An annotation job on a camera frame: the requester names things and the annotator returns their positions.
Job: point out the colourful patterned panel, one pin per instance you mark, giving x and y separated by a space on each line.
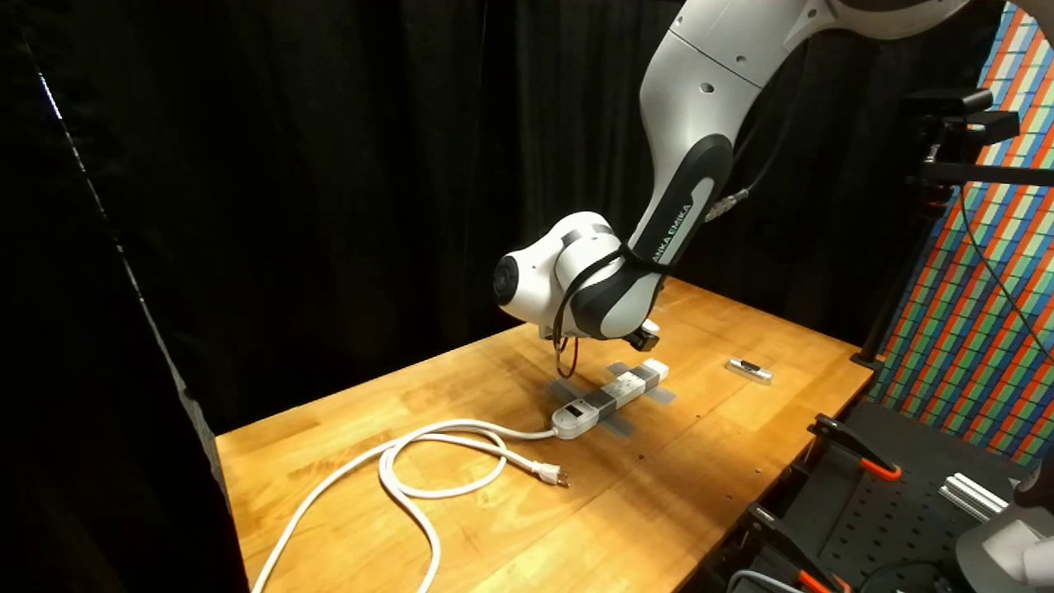
980 346

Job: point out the white power strip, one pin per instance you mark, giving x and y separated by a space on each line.
619 391

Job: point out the grey tape strip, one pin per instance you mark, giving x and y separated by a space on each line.
661 394
616 425

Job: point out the camera on mount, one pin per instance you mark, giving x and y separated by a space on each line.
955 107

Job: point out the black curtain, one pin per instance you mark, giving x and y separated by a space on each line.
329 165

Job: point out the black and orange clamp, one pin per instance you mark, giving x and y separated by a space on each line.
856 449
786 543

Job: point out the silver aluminium rail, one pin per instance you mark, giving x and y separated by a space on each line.
973 495

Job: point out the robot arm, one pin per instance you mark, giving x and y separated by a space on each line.
692 107

